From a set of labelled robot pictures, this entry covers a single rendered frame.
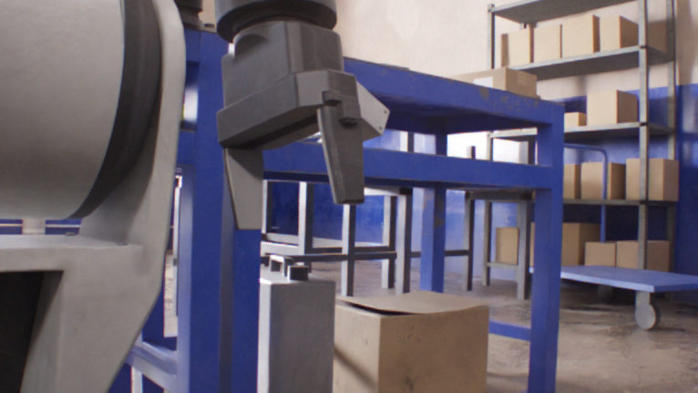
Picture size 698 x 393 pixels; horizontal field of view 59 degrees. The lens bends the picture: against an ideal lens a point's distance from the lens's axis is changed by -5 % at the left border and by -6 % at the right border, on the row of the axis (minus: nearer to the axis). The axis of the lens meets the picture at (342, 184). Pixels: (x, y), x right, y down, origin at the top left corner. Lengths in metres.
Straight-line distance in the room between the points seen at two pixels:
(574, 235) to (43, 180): 4.05
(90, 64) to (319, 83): 0.17
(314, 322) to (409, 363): 0.33
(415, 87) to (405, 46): 4.50
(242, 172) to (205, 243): 0.71
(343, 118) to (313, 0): 0.09
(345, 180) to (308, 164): 0.91
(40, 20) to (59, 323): 0.13
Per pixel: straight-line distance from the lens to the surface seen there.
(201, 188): 1.18
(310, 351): 1.56
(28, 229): 6.30
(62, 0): 0.28
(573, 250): 4.25
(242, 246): 1.23
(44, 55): 0.27
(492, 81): 1.91
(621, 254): 4.02
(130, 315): 0.32
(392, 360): 1.72
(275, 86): 0.42
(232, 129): 0.46
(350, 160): 0.40
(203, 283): 1.20
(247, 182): 0.48
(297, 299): 1.53
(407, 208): 3.22
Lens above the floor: 0.55
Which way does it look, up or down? 2 degrees up
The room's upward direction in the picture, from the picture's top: 2 degrees clockwise
